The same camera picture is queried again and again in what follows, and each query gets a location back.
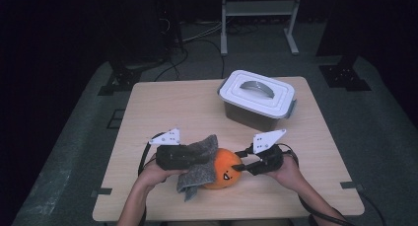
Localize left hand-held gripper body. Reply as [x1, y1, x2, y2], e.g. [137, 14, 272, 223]
[148, 127, 213, 172]

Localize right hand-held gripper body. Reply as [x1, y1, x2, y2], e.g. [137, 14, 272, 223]
[245, 128, 287, 176]

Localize orange plush toy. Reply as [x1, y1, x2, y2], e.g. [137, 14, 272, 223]
[200, 147, 244, 190]

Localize grey fuzzy cloth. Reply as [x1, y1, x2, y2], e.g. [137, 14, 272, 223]
[175, 133, 220, 202]

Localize white lid with grey handle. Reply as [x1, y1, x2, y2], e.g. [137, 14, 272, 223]
[216, 69, 297, 120]

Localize person's right hand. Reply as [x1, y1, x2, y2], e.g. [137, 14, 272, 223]
[265, 153, 309, 190]

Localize person's left hand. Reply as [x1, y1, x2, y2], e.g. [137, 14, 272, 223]
[137, 153, 190, 189]

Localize black tape strip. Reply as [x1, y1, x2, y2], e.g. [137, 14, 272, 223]
[90, 187, 113, 199]
[339, 181, 365, 190]

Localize black stand base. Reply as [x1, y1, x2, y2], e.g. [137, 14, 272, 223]
[98, 62, 143, 97]
[318, 54, 373, 92]

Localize dark equipment stand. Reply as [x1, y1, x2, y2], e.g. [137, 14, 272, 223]
[107, 0, 185, 66]

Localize white metal stand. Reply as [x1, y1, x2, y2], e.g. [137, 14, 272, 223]
[220, 0, 304, 56]

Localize left hand-held gripper black cable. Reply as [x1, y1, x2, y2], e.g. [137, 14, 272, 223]
[137, 131, 166, 178]

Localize hand-held gripper black cable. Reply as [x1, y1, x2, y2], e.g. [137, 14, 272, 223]
[277, 142, 355, 226]
[137, 131, 166, 178]

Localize right hand-held gripper black cable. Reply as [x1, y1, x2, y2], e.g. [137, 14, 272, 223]
[277, 142, 355, 226]

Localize black floor cable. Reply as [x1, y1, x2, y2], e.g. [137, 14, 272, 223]
[154, 38, 227, 83]

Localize white floor cables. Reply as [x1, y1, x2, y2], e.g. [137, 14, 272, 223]
[181, 21, 223, 43]

